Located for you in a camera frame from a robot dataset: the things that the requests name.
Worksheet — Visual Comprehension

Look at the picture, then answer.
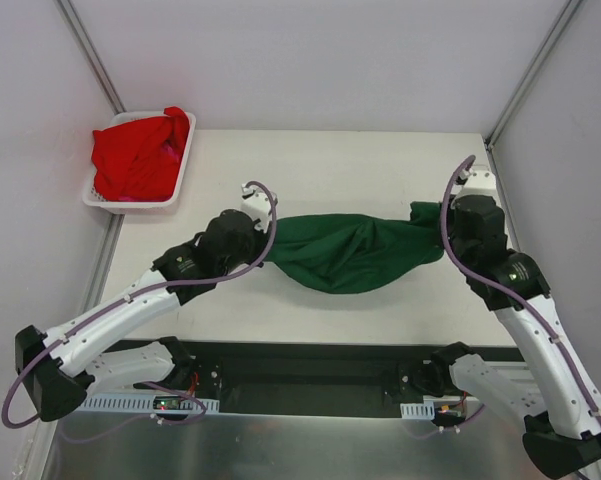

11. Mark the green t shirt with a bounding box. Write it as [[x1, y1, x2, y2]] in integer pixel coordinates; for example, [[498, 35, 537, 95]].
[[266, 202, 444, 295]]

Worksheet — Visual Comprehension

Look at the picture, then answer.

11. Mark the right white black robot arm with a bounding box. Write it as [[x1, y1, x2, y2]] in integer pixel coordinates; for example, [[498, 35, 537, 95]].
[[408, 194, 601, 479]]

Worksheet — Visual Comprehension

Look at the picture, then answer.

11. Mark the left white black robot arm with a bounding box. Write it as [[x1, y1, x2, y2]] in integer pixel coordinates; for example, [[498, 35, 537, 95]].
[[15, 209, 277, 422]]

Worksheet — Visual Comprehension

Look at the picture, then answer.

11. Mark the red t shirt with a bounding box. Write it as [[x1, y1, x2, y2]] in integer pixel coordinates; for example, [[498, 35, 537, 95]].
[[91, 106, 190, 202]]

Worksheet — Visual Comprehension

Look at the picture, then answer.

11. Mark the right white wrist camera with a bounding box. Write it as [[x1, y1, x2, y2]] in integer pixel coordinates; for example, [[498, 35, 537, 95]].
[[455, 167, 498, 200]]

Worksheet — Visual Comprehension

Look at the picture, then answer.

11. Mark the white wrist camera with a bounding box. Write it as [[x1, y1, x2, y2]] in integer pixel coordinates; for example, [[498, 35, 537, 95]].
[[455, 167, 498, 200], [240, 183, 278, 233]]

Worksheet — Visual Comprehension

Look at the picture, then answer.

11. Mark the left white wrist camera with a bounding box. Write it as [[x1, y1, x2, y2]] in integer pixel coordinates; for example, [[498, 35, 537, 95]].
[[240, 183, 278, 233]]

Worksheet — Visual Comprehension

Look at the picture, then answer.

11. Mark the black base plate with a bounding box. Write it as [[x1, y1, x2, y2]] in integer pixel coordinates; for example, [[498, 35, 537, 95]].
[[184, 341, 522, 418]]

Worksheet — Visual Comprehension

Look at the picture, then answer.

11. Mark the aluminium rail beam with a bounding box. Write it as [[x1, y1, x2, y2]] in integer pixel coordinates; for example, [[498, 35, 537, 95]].
[[489, 362, 535, 385]]

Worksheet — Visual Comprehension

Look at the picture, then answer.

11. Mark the right slotted cable duct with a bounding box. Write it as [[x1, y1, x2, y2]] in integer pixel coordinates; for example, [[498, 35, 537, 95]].
[[400, 401, 436, 421]]

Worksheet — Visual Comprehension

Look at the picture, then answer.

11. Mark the slotted cable duct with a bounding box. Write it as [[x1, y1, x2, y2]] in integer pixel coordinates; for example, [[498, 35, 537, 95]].
[[76, 393, 220, 415], [400, 401, 436, 421]]

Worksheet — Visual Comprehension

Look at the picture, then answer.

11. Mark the left slotted cable duct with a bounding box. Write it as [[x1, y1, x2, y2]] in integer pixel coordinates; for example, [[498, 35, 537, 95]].
[[76, 393, 220, 415]]

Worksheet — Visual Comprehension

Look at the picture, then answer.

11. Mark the right aluminium frame post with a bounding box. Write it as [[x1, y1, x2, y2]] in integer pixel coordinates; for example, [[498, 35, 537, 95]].
[[484, 0, 586, 152]]

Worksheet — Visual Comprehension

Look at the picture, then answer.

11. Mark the aluminium frame post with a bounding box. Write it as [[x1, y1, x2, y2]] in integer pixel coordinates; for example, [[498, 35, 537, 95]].
[[484, 0, 586, 152], [54, 0, 126, 114]]

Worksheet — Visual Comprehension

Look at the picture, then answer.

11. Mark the left aluminium frame post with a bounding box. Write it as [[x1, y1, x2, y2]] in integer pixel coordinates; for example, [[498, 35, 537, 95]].
[[54, 0, 126, 114]]

